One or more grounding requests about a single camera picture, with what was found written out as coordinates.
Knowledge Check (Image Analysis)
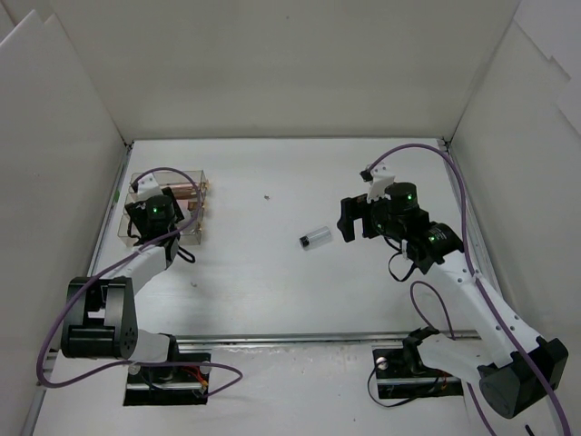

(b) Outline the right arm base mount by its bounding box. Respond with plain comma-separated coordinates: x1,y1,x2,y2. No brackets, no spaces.
366,327,464,409

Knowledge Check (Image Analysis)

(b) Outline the small clear bottle black cap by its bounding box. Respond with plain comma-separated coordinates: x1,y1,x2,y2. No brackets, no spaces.
299,226,332,250

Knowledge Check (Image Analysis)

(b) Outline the aluminium rail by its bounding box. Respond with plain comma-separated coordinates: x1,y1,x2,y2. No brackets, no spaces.
438,139,497,283
172,327,482,349

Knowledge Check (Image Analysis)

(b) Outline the clear acrylic drawer organizer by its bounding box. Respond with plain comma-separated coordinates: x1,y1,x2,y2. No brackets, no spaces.
117,170,209,247

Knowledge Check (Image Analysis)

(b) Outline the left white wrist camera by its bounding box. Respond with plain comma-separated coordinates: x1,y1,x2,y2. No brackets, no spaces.
136,173,162,201

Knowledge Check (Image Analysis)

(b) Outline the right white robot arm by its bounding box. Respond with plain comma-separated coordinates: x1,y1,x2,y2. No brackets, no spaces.
337,183,568,419

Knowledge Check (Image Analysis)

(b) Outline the aluminium front rail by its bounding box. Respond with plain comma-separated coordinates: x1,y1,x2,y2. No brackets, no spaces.
172,327,482,349

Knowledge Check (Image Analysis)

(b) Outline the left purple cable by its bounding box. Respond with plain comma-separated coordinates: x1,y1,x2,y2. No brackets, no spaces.
35,166,244,401

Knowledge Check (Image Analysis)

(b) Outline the right side aluminium rail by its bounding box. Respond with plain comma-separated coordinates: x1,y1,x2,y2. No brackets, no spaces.
438,139,497,283

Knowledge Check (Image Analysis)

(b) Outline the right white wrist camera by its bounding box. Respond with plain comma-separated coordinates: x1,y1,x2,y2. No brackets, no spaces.
359,163,396,203

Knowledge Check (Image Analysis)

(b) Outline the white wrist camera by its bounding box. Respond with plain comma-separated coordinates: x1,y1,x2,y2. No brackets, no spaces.
136,173,162,201
359,163,396,203

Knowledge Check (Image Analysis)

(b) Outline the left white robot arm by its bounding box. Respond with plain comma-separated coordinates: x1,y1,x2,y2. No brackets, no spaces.
61,187,184,382

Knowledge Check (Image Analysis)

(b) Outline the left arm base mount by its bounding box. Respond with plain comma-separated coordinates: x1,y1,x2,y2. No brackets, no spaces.
123,365,210,407

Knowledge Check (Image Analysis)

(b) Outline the pink brown eyeshadow palette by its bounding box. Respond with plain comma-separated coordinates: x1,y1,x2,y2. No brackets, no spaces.
162,183,205,200

